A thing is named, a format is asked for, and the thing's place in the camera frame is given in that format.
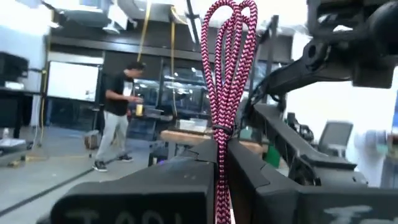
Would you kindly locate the person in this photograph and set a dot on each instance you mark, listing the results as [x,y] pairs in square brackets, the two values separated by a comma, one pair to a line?
[116,93]

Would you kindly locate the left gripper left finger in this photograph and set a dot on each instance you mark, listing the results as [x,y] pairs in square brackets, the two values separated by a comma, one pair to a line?
[155,193]

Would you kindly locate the yellow cup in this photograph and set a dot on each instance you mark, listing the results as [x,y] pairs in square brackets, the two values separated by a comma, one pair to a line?
[139,110]

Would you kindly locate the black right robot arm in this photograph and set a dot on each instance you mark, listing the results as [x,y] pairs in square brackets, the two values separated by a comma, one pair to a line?
[342,62]

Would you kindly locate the black frame bar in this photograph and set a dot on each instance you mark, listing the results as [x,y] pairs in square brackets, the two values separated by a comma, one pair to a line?
[289,140]

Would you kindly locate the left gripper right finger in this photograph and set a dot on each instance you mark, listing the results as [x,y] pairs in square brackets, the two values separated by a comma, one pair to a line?
[280,205]

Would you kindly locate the white board panel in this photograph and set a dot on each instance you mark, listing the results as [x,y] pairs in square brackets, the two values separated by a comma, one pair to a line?
[73,81]

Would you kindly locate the wooden table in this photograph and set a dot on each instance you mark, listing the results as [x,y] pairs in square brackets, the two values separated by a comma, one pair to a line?
[183,137]

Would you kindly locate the grey office chair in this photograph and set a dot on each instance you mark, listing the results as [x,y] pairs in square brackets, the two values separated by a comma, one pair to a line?
[335,137]

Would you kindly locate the green bin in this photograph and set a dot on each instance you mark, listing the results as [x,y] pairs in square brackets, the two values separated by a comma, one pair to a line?
[273,157]

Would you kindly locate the brown box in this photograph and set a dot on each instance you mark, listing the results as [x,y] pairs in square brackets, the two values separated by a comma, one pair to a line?
[91,140]

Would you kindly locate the black desk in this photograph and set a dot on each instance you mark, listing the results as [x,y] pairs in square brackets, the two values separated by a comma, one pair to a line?
[12,93]

